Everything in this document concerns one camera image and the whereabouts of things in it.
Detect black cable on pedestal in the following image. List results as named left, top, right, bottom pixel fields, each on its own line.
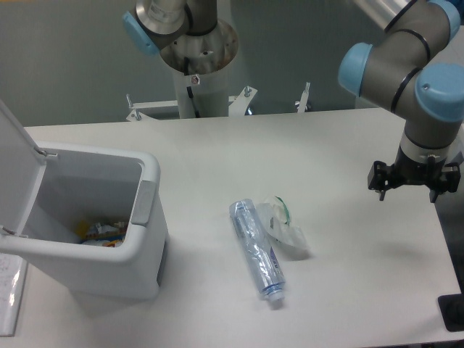
left=183, top=55, right=201, bottom=118

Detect laminated paper sheet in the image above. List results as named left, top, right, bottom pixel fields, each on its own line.
left=1, top=253, right=28, bottom=337

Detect white metal base bracket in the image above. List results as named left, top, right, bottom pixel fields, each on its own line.
left=124, top=81, right=312, bottom=123

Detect crushed clear plastic bottle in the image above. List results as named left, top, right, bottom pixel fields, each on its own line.
left=229, top=199, right=286, bottom=310

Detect colourful trash inside can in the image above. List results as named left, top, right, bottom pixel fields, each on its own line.
left=74, top=220, right=128, bottom=248

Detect clear plastic wrapper green print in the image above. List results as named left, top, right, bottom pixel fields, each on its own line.
left=256, top=196, right=310, bottom=260

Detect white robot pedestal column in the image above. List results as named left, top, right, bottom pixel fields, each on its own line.
left=157, top=17, right=240, bottom=119

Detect black device at table edge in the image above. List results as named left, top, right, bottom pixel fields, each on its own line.
left=438, top=294, right=463, bottom=332

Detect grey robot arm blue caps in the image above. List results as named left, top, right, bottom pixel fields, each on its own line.
left=122, top=1, right=463, bottom=202

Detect white trash can open lid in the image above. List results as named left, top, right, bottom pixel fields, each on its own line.
left=1, top=106, right=169, bottom=299

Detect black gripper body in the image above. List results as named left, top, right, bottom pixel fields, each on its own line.
left=393, top=147, right=445, bottom=187

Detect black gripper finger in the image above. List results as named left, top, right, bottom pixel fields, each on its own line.
left=368, top=160, right=395, bottom=201
left=428, top=163, right=457, bottom=203

